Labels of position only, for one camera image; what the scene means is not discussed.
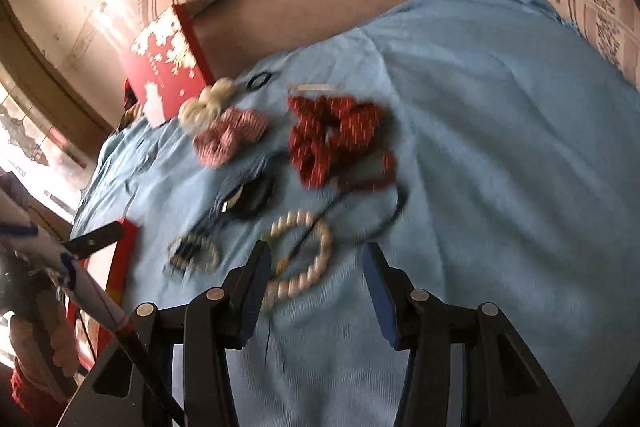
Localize pink striped scrunchie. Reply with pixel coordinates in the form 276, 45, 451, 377
193, 107, 269, 169

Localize red tray box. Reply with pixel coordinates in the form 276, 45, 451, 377
66, 218, 138, 374

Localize cream scrunchie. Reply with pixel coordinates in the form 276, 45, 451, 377
178, 77, 235, 135

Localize black cord necklace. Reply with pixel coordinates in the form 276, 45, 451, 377
286, 181, 409, 260

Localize red floral box lid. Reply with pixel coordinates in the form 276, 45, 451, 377
119, 5, 215, 128

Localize black beaded bracelet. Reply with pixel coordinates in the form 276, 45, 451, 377
164, 231, 222, 278

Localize small black hair tie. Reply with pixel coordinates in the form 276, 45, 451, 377
246, 70, 274, 91

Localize dark red dotted scrunchie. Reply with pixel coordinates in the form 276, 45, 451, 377
288, 95, 385, 190

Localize blue watch strap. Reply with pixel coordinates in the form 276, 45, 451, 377
192, 156, 277, 235

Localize white blue striped cable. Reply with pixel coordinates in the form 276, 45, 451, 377
0, 171, 137, 338

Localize pearl bead bracelet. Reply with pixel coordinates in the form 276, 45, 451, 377
261, 210, 334, 310

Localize thin hair pin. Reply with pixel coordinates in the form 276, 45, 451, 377
288, 83, 340, 93

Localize light blue cloth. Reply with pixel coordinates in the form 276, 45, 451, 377
73, 0, 639, 426

